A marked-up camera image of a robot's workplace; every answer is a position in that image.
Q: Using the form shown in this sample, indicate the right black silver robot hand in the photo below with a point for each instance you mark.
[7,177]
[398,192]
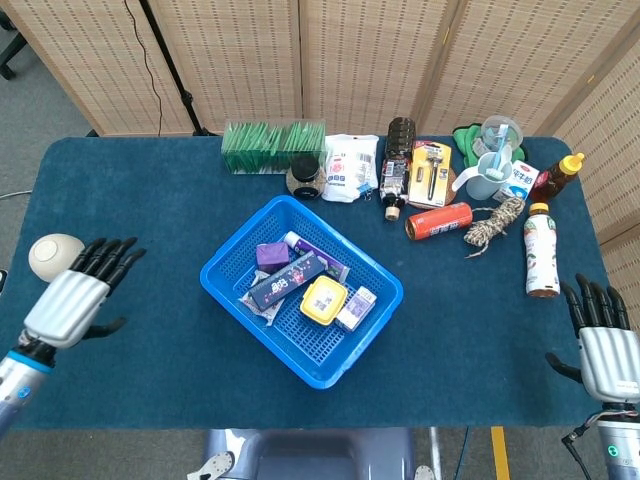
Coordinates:
[607,360]

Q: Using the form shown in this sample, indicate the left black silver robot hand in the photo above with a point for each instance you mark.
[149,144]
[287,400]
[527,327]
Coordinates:
[67,305]

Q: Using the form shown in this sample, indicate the small white box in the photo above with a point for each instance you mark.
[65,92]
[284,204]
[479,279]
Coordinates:
[356,309]

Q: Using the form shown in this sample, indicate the yellow square container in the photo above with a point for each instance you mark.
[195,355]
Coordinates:
[324,300]

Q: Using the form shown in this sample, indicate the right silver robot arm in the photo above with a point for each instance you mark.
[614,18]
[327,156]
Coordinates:
[617,440]

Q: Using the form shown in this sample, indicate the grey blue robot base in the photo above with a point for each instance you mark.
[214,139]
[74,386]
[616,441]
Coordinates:
[310,457]

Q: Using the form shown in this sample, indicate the beige bowl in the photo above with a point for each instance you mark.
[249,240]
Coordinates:
[50,255]

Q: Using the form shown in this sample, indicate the dark blue table carpet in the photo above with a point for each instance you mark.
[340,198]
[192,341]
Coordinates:
[150,360]

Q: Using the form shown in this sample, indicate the tea drink bottle yellow cap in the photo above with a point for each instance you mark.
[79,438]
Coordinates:
[541,255]

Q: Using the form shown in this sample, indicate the honey bottle yellow cap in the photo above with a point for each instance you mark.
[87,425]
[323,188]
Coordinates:
[552,180]

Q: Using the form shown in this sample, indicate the white blue milk carton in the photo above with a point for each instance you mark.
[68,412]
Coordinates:
[522,182]

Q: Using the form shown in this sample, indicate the white red snack wrapper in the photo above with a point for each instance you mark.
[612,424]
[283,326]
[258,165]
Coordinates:
[267,316]

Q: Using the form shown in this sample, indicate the small purple box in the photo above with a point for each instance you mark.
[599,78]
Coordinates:
[272,256]

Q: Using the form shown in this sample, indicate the light blue plastic pitcher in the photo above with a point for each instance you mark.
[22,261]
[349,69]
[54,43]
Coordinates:
[480,185]

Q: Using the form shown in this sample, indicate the orange red can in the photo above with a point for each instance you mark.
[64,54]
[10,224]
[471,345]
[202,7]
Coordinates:
[440,222]

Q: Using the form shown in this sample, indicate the long dark blue box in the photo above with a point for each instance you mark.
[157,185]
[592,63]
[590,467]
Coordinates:
[285,285]

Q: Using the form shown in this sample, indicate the white plastic scoop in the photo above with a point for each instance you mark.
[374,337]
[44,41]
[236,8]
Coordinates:
[506,155]

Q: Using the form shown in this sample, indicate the brown round coaster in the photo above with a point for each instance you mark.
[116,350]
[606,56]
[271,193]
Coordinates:
[451,182]

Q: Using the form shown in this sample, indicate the blue toothbrush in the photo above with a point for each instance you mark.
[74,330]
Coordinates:
[497,150]

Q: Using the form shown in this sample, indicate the blue plastic perforated basket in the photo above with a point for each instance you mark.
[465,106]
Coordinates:
[310,345]

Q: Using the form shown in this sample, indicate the clear plastic jar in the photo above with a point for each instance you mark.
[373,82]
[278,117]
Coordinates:
[512,132]

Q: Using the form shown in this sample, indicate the clear box green tea bags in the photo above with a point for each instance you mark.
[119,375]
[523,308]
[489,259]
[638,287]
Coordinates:
[260,145]

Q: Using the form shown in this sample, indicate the black tripod stand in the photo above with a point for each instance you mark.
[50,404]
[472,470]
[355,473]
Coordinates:
[175,75]

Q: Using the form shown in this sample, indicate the razor in yellow pack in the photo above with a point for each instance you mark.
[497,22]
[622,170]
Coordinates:
[429,175]

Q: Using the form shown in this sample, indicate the green cloth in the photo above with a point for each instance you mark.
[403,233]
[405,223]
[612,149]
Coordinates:
[465,142]

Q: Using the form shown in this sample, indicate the black chair leg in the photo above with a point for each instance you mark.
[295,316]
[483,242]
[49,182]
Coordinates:
[7,50]

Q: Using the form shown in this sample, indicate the purple white toothpaste tube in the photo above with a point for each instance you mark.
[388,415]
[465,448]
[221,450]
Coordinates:
[330,262]

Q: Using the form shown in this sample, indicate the glass jar black lid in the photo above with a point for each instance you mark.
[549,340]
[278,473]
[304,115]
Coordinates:
[306,177]

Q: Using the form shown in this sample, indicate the dark soy sauce bottle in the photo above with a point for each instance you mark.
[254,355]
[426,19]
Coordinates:
[397,160]

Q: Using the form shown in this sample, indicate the blue binder clip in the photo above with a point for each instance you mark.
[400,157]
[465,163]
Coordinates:
[364,189]

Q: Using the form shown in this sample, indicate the white salt bag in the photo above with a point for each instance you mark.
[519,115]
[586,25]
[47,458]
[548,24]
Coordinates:
[347,165]

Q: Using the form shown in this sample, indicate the bamboo folding screen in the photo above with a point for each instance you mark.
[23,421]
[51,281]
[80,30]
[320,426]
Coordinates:
[375,60]

